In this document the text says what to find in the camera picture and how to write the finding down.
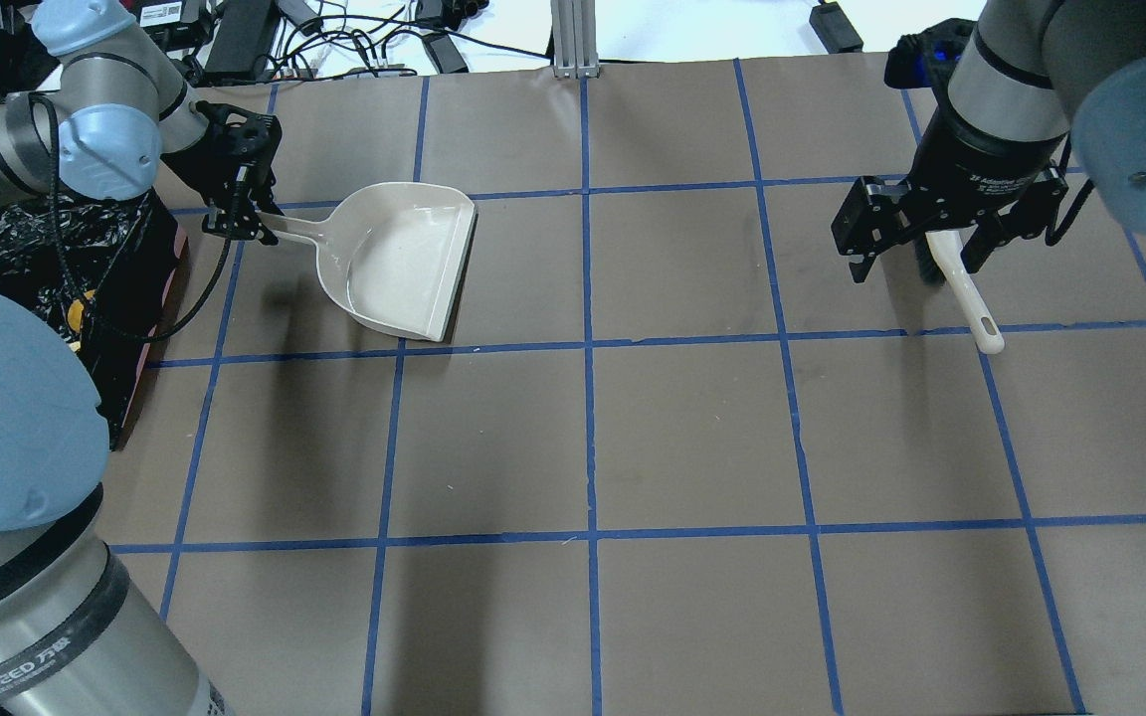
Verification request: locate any black power adapter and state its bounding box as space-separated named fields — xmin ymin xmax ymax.
xmin=808 ymin=1 xmax=863 ymax=55

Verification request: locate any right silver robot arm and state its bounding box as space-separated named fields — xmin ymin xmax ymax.
xmin=832 ymin=1 xmax=1146 ymax=282

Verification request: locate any yellow toy potato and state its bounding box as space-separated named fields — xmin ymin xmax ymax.
xmin=66 ymin=300 xmax=86 ymax=343

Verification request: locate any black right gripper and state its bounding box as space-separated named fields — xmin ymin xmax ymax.
xmin=831 ymin=101 xmax=1068 ymax=284

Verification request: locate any beige dustpan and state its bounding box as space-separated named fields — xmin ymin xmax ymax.
xmin=259 ymin=182 xmax=478 ymax=343

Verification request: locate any bin with black bag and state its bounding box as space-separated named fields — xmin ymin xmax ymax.
xmin=0 ymin=192 xmax=187 ymax=451

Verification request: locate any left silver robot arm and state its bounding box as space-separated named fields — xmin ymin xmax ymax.
xmin=0 ymin=1 xmax=267 ymax=715

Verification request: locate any beige hand brush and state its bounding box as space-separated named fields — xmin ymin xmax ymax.
xmin=915 ymin=230 xmax=1006 ymax=355

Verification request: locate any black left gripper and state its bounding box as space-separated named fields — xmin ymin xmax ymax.
xmin=165 ymin=101 xmax=283 ymax=245

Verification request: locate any aluminium frame post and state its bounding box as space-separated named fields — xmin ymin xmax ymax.
xmin=550 ymin=0 xmax=602 ymax=79

